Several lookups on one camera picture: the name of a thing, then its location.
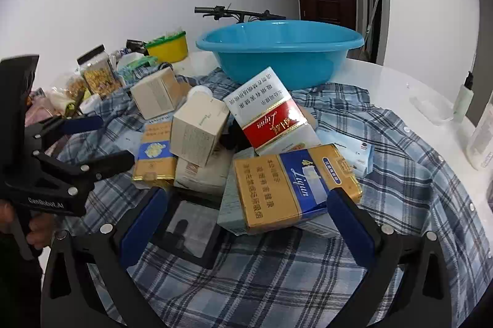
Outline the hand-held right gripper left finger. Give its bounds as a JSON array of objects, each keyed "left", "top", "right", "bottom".
[{"left": 40, "top": 186, "right": 170, "bottom": 328}]

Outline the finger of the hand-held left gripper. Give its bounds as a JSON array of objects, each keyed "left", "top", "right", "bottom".
[
  {"left": 36, "top": 150, "right": 135, "bottom": 196},
  {"left": 27, "top": 115, "right": 104, "bottom": 155}
]

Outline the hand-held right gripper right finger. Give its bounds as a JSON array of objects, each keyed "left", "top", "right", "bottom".
[{"left": 327, "top": 187, "right": 453, "bottom": 328}]

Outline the beige cardboard box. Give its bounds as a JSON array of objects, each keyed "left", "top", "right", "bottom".
[
  {"left": 130, "top": 67, "right": 181, "bottom": 120},
  {"left": 170, "top": 95, "right": 231, "bottom": 168}
]

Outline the large gold blue cigarette carton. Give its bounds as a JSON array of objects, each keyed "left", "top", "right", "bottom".
[{"left": 232, "top": 143, "right": 363, "bottom": 235}]

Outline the blue plastic basin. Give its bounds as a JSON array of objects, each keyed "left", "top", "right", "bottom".
[{"left": 196, "top": 19, "right": 365, "bottom": 91}]

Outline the white desktop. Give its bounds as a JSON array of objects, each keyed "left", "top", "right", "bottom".
[{"left": 169, "top": 51, "right": 493, "bottom": 205}]

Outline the person's left hand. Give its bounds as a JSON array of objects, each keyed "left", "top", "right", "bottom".
[{"left": 0, "top": 199, "right": 56, "bottom": 248}]

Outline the clear bag of nuts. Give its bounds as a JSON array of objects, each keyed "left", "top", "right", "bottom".
[{"left": 58, "top": 74, "right": 91, "bottom": 98}]

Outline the small gold blue cigarette pack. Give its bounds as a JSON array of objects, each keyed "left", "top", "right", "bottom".
[{"left": 132, "top": 120, "right": 178, "bottom": 191}]

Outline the pink plastic bag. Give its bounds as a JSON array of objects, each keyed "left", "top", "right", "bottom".
[{"left": 25, "top": 89, "right": 64, "bottom": 128}]

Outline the clear snack jar black lid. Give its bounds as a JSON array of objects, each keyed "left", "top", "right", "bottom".
[{"left": 77, "top": 44, "right": 120, "bottom": 98}]

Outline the blue plaid shirt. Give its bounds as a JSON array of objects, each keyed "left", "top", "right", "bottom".
[{"left": 50, "top": 68, "right": 490, "bottom": 328}]

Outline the white printed box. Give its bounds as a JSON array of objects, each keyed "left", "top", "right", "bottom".
[{"left": 173, "top": 149, "right": 237, "bottom": 196}]

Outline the light blue tissue pack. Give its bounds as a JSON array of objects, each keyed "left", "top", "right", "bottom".
[{"left": 320, "top": 130, "right": 375, "bottom": 178}]

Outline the green snack packet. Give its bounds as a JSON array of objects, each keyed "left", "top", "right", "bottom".
[{"left": 119, "top": 56, "right": 158, "bottom": 75}]

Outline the white round cap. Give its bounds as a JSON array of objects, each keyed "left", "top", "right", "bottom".
[{"left": 187, "top": 85, "right": 214, "bottom": 99}]

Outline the yellow plastic bowl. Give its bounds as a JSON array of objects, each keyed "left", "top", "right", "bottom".
[{"left": 145, "top": 31, "right": 189, "bottom": 64}]

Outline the black bumpy object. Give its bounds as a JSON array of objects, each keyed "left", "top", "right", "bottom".
[{"left": 221, "top": 122, "right": 251, "bottom": 152}]

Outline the red white cigarette carton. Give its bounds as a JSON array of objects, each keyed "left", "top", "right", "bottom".
[{"left": 223, "top": 66, "right": 321, "bottom": 156}]

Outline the clear plastic container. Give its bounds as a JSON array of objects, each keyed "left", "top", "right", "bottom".
[{"left": 408, "top": 83, "right": 455, "bottom": 126}]

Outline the plastic drink bottle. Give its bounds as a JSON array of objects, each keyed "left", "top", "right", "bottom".
[{"left": 466, "top": 89, "right": 493, "bottom": 171}]

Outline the green spray bottle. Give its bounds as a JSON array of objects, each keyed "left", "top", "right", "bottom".
[{"left": 452, "top": 55, "right": 476, "bottom": 123}]

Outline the grey folding rack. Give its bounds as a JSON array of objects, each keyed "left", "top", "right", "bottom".
[{"left": 364, "top": 0, "right": 386, "bottom": 55}]

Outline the black bicycle handlebar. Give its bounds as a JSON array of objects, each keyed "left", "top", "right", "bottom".
[{"left": 194, "top": 6, "right": 286, "bottom": 24}]

